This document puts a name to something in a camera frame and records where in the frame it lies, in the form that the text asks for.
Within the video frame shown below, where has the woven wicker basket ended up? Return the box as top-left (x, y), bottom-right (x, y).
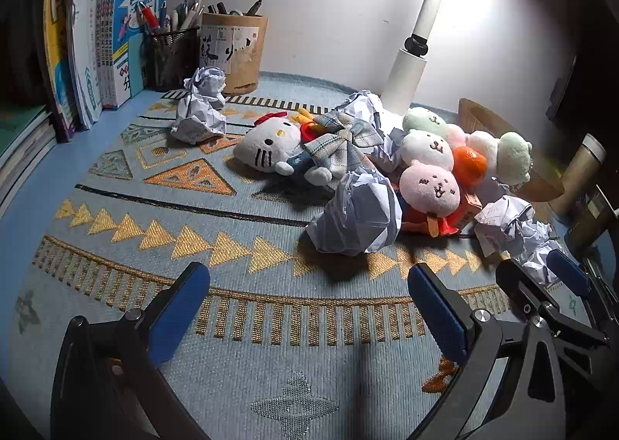
top-left (458, 98), bottom-right (566, 201)

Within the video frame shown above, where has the yellow purple book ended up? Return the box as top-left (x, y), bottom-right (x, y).
top-left (43, 0), bottom-right (80, 143)

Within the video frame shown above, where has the plaid fabric bow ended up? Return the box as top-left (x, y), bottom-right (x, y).
top-left (304, 111), bottom-right (383, 180)

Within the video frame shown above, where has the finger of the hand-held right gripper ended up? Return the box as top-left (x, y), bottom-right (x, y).
top-left (496, 258), bottom-right (609, 349)
top-left (548, 249), bottom-right (605, 320)

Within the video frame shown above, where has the bamboo pen holder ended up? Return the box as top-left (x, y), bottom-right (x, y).
top-left (199, 12), bottom-right (268, 95)

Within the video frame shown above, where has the bunch of coloured pens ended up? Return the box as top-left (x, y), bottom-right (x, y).
top-left (133, 0), bottom-right (206, 35)

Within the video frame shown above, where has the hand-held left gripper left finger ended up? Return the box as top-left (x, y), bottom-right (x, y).
top-left (51, 262), bottom-right (211, 440)

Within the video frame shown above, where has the black monitor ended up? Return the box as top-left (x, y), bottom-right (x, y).
top-left (546, 53), bottom-right (578, 122)

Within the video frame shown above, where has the white desk lamp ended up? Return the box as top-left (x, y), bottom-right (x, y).
top-left (380, 0), bottom-right (557, 114)

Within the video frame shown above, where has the white cat plush toy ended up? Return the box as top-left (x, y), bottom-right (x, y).
top-left (233, 111), bottom-right (334, 187)

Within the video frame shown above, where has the patterned blue woven mat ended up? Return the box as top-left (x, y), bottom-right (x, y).
top-left (0, 73), bottom-right (600, 440)

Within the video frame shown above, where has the red yellow plush toy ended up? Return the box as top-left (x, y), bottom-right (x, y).
top-left (290, 107), bottom-right (322, 143)

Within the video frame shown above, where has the black mesh pen holder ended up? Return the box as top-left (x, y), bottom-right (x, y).
top-left (144, 28), bottom-right (200, 92)

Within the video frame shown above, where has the orange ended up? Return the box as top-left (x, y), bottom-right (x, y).
top-left (452, 146), bottom-right (488, 187)

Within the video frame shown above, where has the thin workbooks set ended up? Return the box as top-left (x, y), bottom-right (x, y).
top-left (97, 0), bottom-right (120, 108)

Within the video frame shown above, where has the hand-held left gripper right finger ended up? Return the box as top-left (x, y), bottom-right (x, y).
top-left (407, 263), bottom-right (568, 440)

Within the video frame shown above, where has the stack of books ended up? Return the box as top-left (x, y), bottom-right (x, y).
top-left (0, 104), bottom-right (59, 209)

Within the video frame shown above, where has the bunch of dark markers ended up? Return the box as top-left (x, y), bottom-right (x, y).
top-left (203, 0), bottom-right (264, 18)

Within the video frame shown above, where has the row of upright books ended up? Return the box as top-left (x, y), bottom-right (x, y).
top-left (68, 0), bottom-right (165, 129)

